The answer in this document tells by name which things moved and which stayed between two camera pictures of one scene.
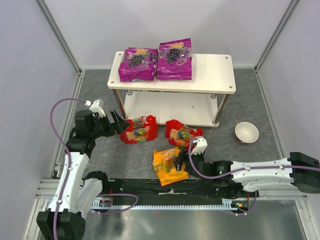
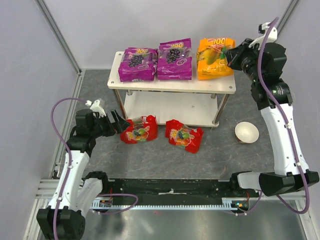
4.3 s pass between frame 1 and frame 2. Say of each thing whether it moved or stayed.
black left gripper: stayed
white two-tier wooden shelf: stayed
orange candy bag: moved
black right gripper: moved
